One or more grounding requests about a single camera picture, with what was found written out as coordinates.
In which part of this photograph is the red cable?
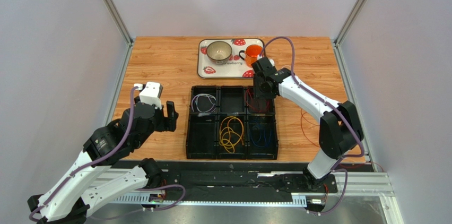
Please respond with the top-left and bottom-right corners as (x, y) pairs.
(244, 87), (273, 114)
(300, 108), (384, 173)

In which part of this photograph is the white cable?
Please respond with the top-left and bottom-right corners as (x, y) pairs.
(190, 93), (217, 113)

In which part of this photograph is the blue cable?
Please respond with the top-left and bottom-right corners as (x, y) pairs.
(250, 119), (273, 147)

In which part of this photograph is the yellow cable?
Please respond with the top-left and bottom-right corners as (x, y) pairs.
(219, 115), (246, 153)

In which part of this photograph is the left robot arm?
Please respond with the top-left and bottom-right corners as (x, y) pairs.
(27, 101), (179, 223)

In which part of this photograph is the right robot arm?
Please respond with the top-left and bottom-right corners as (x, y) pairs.
(252, 57), (363, 191)

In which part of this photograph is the strawberry pattern tray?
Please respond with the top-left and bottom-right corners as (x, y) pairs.
(197, 38), (264, 79)

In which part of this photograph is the orange mug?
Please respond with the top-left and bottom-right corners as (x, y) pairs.
(239, 45), (263, 67)

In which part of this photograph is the black six-compartment organizer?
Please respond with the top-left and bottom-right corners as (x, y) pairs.
(186, 85), (279, 160)

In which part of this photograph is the grey ceramic bowl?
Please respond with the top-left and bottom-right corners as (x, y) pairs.
(206, 41), (232, 65)

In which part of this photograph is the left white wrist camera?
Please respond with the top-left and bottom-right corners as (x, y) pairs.
(134, 82), (163, 110)

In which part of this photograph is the aluminium frame rail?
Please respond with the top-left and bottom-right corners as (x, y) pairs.
(84, 168), (403, 223)

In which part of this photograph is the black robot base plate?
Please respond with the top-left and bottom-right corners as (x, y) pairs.
(157, 161), (338, 203)

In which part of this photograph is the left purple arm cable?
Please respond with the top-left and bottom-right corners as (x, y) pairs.
(28, 85), (186, 221)

